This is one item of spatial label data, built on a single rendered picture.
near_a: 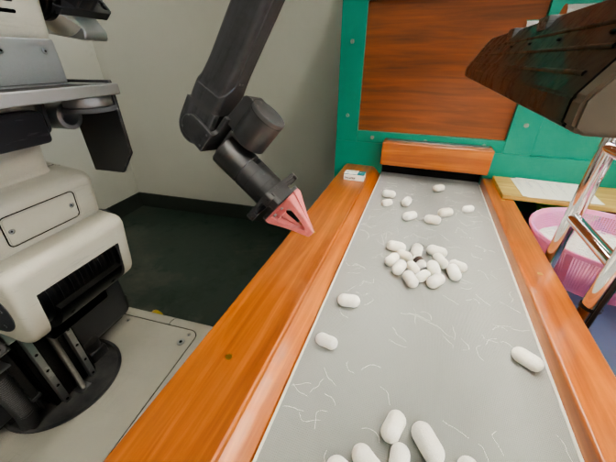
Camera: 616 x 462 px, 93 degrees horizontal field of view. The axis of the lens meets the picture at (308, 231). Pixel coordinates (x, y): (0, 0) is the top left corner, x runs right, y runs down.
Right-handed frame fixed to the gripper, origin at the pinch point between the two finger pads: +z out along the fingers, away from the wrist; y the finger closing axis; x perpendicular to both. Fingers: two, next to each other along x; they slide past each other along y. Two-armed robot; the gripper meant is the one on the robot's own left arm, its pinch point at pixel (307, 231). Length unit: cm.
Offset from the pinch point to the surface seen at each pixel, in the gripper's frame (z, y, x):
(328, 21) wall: -58, 136, -7
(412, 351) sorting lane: 19.8, -12.3, -6.9
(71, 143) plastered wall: -131, 85, 142
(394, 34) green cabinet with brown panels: -18, 57, -27
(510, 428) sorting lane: 27.4, -18.6, -13.5
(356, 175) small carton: 2.1, 40.6, 2.3
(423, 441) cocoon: 19.6, -24.1, -9.0
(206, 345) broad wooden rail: -0.3, -22.5, 7.6
